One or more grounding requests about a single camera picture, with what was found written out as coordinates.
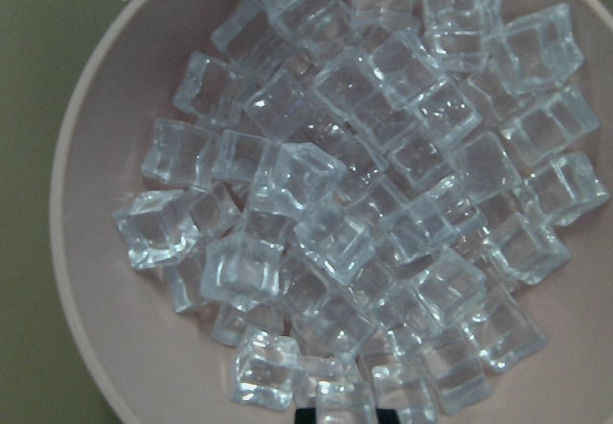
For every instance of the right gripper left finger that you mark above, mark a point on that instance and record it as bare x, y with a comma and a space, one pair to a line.
305, 416

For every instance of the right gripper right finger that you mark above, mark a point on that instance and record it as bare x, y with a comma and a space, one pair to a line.
386, 416

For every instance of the ice cubes pile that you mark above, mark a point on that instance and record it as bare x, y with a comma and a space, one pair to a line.
358, 187

